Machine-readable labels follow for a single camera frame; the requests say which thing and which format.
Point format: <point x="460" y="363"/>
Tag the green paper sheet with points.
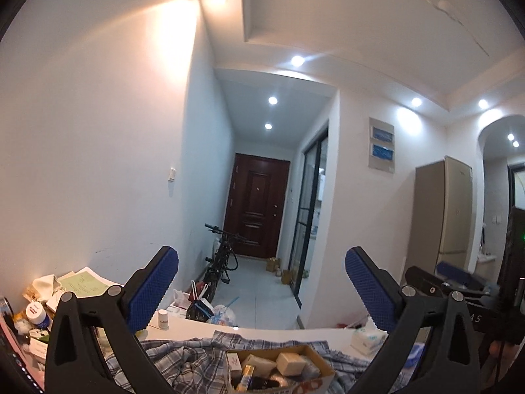
<point x="82" y="283"/>

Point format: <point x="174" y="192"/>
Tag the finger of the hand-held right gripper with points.
<point x="453" y="269"/>
<point x="422" y="278"/>

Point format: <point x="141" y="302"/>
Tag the dark brown door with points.
<point x="256" y="205"/>

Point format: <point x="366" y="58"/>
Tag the white tube box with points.
<point x="233" y="362"/>

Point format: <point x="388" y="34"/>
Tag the grey electrical panel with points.
<point x="381" y="145"/>

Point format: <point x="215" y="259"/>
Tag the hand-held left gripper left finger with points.
<point x="151" y="291"/>

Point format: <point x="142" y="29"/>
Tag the black bicycle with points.
<point x="219" y="262"/>

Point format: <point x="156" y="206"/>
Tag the white tissue pack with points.
<point x="369" y="338"/>

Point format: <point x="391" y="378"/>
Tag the blue plaid shirt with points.
<point x="184" y="361"/>

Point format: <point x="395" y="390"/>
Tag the pink-cased tablet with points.
<point x="12" y="349"/>

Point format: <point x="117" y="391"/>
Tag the cardboard box with orange logo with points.
<point x="316" y="377"/>

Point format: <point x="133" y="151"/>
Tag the small white bottle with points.
<point x="163" y="320"/>

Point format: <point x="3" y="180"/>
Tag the white blue plastic bag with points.
<point x="221" y="316"/>

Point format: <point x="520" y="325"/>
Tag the white light switch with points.
<point x="172" y="173"/>

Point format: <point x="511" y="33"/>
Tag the beige cube box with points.
<point x="258" y="364"/>

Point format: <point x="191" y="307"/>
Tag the person's right hand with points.
<point x="504" y="359"/>

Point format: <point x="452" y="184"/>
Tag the beige refrigerator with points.
<point x="443" y="213"/>

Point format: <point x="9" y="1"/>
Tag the white jar blue label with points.
<point x="36" y="314"/>

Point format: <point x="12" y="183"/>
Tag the black framed glass door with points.
<point x="309" y="213"/>

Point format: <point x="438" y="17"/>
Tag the cream crumpled bag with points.
<point x="43" y="285"/>

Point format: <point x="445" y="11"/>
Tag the pile of small white boxes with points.
<point x="39" y="347"/>

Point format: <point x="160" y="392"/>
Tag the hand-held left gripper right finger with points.
<point x="369" y="291"/>

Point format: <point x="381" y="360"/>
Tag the small cardboard floor box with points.
<point x="287" y="278"/>
<point x="272" y="263"/>

